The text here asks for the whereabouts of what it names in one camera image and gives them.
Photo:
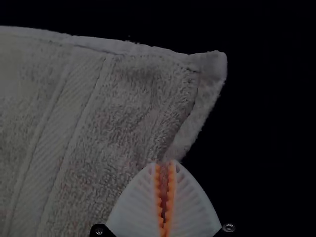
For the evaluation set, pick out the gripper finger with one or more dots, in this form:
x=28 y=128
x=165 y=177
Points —
x=190 y=205
x=138 y=209

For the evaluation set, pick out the pale towel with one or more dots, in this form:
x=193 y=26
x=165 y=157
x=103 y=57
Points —
x=86 y=123

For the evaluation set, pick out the black mat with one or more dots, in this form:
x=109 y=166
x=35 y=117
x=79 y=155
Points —
x=271 y=98

